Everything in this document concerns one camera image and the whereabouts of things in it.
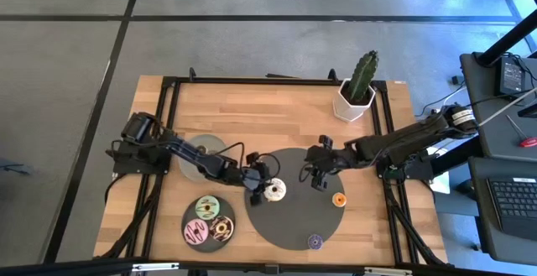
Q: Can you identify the white plant pot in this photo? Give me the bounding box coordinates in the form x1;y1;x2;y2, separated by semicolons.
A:
332;77;378;123

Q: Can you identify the dark grey plate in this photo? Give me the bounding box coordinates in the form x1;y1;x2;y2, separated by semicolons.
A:
180;195;237;254

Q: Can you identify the black aluminium table frame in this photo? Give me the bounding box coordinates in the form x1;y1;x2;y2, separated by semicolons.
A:
94;68;450;268

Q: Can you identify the black laptop keyboard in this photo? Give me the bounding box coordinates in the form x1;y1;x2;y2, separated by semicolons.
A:
486;176;537;243

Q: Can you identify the small purple frosted donut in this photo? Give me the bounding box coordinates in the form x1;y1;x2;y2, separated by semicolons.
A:
307;233;324;251

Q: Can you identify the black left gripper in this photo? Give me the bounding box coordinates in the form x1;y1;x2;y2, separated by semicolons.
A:
241;151;272;207

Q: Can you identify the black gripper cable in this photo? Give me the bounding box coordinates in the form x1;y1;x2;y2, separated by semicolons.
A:
259;153;281;180

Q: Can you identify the white cable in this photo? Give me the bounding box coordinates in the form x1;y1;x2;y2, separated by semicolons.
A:
477;86;537;127

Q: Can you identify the black desk support beam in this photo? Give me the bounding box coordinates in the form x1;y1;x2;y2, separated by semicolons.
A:
430;135;483;176

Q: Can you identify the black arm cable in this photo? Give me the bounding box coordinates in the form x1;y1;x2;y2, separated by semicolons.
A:
212;141;247;169

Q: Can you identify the red-handled screwdriver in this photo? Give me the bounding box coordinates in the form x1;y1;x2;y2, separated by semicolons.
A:
505;114;537;148

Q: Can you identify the mint green frosted donut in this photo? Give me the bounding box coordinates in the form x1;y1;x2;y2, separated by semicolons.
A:
195;195;222;221

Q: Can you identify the black floor cable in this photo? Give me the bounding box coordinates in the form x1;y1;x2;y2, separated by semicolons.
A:
418;81;467;118

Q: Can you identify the black metal pole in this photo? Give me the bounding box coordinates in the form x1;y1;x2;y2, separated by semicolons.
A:
477;9;537;68

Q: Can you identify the grey desk with laptop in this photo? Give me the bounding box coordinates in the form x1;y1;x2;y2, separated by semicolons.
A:
468;156;537;265

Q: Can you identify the white frosted sprinkled donut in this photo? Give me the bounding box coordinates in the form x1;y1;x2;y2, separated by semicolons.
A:
263;178;288;203

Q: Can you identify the black power adapter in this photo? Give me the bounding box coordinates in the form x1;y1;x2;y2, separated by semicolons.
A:
498;56;525;96

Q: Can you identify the green cactus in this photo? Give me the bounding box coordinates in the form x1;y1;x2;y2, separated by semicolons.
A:
347;49;380;103

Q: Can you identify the black crossbar with silver brackets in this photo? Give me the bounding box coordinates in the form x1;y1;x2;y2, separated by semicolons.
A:
0;257;537;276

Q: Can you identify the pink frosted donut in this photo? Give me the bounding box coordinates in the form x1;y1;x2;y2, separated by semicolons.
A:
183;218;210;245

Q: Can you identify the chocolate frosted donut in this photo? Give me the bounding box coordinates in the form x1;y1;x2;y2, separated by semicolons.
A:
208;215;235;242

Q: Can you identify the light grey plate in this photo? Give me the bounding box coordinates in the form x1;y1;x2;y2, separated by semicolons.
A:
178;133;230;184

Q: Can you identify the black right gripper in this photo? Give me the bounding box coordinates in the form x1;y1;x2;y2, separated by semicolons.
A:
305;134;339;192

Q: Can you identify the large dark round plate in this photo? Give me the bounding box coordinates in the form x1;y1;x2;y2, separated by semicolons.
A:
244;148;347;252

